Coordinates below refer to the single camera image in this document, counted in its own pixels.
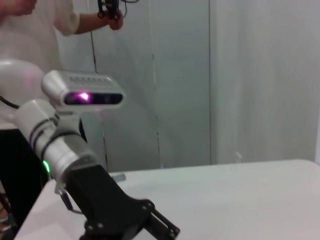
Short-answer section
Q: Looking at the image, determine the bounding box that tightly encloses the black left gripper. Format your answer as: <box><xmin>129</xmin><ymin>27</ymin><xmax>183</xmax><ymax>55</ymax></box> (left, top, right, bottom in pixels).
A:
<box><xmin>63</xmin><ymin>163</ymin><xmax>181</xmax><ymax>240</ymax></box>

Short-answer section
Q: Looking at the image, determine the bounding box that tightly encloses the black handheld controller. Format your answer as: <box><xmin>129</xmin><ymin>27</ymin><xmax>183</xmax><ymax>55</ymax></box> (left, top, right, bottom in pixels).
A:
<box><xmin>96</xmin><ymin>0</ymin><xmax>129</xmax><ymax>21</ymax></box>

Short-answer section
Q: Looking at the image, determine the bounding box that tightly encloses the person bare forearm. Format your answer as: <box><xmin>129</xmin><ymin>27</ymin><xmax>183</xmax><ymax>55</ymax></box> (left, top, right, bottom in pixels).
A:
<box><xmin>74</xmin><ymin>15</ymin><xmax>111</xmax><ymax>35</ymax></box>

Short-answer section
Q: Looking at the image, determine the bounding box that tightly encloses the person bare hand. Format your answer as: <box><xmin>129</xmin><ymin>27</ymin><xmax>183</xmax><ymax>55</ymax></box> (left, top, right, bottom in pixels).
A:
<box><xmin>107</xmin><ymin>13</ymin><xmax>124</xmax><ymax>31</ymax></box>
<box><xmin>0</xmin><ymin>0</ymin><xmax>36</xmax><ymax>17</ymax></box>

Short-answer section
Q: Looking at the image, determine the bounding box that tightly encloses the person in white shirt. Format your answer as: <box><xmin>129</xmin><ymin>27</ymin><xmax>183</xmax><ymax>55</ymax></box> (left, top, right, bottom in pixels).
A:
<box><xmin>0</xmin><ymin>0</ymin><xmax>88</xmax><ymax>226</ymax></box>

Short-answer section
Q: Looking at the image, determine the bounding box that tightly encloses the left arm connector cable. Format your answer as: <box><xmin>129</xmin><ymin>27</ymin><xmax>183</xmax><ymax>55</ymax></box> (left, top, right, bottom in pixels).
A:
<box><xmin>54</xmin><ymin>183</ymin><xmax>85</xmax><ymax>216</ymax></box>

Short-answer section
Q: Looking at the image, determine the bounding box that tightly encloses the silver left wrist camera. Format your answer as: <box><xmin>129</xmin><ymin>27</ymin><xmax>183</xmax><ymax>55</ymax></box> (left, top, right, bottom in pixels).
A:
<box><xmin>40</xmin><ymin>69</ymin><xmax>126</xmax><ymax>113</ymax></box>

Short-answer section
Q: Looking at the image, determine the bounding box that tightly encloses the thin dark controller cable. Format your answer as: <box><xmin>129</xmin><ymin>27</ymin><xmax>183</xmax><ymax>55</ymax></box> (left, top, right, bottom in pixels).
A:
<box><xmin>89</xmin><ymin>31</ymin><xmax>99</xmax><ymax>74</ymax></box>

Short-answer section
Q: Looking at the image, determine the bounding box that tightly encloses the black camera cable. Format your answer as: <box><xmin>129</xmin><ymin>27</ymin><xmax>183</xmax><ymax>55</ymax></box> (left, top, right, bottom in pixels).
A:
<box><xmin>0</xmin><ymin>95</ymin><xmax>21</xmax><ymax>110</ymax></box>

